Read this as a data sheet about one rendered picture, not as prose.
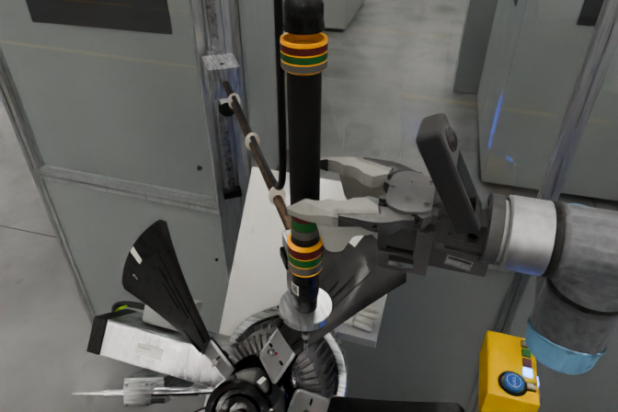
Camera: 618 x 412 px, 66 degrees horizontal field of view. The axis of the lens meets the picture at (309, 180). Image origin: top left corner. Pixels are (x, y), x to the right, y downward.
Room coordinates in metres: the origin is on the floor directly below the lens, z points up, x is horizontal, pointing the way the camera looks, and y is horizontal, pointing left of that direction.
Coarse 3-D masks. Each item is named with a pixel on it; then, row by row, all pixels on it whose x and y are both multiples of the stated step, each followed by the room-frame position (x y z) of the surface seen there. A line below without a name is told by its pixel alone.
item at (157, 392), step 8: (96, 392) 0.54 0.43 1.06; (104, 392) 0.54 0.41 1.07; (112, 392) 0.54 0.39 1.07; (120, 392) 0.53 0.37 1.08; (152, 392) 0.52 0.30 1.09; (160, 392) 0.52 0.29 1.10; (168, 392) 0.52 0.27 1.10; (176, 392) 0.52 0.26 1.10; (184, 392) 0.52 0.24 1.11; (192, 392) 0.51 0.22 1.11; (200, 392) 0.51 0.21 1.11; (208, 392) 0.51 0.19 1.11
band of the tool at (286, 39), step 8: (320, 32) 0.44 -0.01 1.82; (280, 40) 0.42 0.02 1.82; (288, 40) 0.44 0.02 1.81; (296, 40) 0.44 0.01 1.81; (312, 40) 0.44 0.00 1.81; (320, 40) 0.44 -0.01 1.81; (296, 48) 0.40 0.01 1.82; (304, 48) 0.40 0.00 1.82; (312, 48) 0.40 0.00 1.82; (296, 56) 0.40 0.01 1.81; (312, 56) 0.40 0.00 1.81; (288, 72) 0.41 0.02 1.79
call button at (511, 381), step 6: (510, 372) 0.57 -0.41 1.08; (504, 378) 0.56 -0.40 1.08; (510, 378) 0.56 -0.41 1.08; (516, 378) 0.56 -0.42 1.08; (504, 384) 0.55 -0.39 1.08; (510, 384) 0.55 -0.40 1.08; (516, 384) 0.55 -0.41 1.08; (522, 384) 0.55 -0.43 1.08; (510, 390) 0.54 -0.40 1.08; (516, 390) 0.54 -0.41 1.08
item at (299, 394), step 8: (296, 392) 0.46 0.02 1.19; (304, 392) 0.47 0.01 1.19; (296, 400) 0.45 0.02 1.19; (304, 400) 0.45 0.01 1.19; (320, 400) 0.45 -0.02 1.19; (328, 400) 0.45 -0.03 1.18; (288, 408) 0.44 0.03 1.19; (296, 408) 0.44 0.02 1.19; (304, 408) 0.44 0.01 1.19; (312, 408) 0.44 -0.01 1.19; (320, 408) 0.44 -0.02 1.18
